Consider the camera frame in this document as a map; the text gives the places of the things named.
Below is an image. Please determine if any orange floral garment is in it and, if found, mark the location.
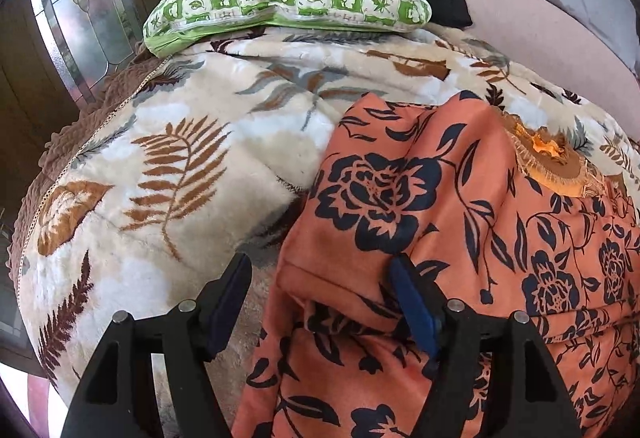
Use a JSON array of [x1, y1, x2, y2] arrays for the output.
[[232, 91, 639, 437]]

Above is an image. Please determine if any cream leaf-pattern fleece blanket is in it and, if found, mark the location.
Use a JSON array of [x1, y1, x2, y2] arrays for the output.
[[14, 26, 639, 418]]

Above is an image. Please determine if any brown crochet bed cover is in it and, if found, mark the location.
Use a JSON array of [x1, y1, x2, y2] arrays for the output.
[[6, 47, 162, 283]]

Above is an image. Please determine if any stained glass window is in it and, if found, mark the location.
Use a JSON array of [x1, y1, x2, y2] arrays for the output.
[[30, 0, 142, 107]]

